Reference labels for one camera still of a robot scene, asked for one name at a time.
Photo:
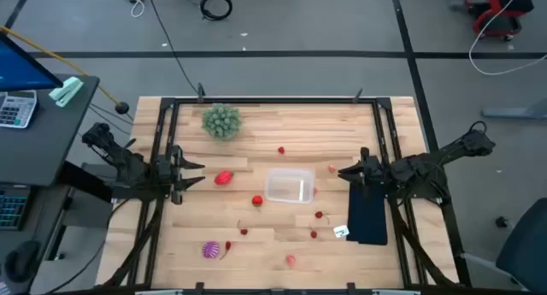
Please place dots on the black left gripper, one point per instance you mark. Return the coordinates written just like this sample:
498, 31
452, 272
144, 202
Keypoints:
177, 175

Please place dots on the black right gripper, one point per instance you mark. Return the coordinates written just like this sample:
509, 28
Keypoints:
374, 171

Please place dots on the pink raspberry toy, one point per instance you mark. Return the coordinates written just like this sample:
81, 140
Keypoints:
332, 168

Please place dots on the large red dragon fruit toy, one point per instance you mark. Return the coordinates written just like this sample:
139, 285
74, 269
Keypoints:
223, 178

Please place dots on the red cherry toy with stem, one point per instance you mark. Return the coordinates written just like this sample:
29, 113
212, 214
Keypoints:
243, 231
319, 214
227, 245
313, 234

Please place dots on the clear plastic tupperware container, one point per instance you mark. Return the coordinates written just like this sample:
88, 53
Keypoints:
290, 186

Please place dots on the red strawberry toy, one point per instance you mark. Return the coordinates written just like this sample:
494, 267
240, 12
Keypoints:
257, 200

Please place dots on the purple spiky ball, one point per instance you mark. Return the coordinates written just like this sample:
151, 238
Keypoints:
210, 249

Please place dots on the pink peach toy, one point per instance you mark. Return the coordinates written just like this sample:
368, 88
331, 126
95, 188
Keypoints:
291, 260

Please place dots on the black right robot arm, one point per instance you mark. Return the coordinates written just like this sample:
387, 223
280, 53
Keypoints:
427, 164

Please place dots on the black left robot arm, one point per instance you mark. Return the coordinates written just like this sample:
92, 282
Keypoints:
128, 164

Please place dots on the dark blue cloth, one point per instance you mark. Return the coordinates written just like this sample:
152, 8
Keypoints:
367, 218

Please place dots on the white paper tag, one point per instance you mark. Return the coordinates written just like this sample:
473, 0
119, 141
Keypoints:
341, 231

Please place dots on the green potted succulent plant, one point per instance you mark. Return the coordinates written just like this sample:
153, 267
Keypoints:
221, 122

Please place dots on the black round pole base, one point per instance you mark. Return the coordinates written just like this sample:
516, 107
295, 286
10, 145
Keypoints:
121, 107

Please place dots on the black desk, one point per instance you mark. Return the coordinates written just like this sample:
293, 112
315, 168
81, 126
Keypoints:
51, 145

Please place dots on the mint green stapler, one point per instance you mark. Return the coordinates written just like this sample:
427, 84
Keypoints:
66, 91

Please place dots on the grey table foot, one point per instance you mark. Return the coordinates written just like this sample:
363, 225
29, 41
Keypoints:
513, 113

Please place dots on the yellow pole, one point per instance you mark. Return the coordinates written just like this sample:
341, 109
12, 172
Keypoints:
55, 57

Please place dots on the backlit computer keyboard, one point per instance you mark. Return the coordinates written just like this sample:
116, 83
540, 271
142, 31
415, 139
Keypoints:
12, 208

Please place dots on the grey desk calculator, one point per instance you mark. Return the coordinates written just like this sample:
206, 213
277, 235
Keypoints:
16, 109

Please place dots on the dark blue office chair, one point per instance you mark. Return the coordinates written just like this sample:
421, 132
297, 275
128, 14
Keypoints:
525, 248

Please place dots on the black computer mouse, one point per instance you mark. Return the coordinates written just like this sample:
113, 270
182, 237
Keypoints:
21, 261

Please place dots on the computer monitor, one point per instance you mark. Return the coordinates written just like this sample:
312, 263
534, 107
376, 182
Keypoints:
21, 70

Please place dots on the red and black cart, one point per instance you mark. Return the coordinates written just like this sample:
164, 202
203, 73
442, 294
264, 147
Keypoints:
491, 6

